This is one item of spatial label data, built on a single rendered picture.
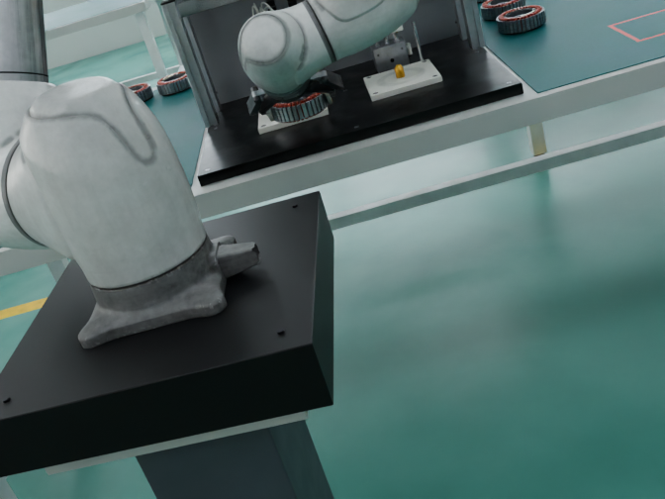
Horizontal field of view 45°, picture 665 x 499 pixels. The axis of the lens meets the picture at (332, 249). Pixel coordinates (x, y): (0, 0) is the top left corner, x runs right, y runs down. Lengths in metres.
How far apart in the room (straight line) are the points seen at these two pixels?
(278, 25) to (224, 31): 0.78
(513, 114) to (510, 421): 0.74
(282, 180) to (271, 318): 0.66
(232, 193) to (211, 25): 0.56
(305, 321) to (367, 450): 1.11
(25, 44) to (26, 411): 0.46
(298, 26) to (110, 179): 0.43
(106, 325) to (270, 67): 0.45
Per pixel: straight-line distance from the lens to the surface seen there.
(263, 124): 1.69
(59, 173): 0.90
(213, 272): 0.97
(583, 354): 2.08
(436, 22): 1.99
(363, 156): 1.50
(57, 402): 0.91
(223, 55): 1.97
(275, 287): 0.93
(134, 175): 0.90
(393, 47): 1.85
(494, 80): 1.61
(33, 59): 1.11
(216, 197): 1.53
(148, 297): 0.94
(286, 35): 1.17
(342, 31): 1.22
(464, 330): 2.23
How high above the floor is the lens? 1.27
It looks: 27 degrees down
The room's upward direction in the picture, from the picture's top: 17 degrees counter-clockwise
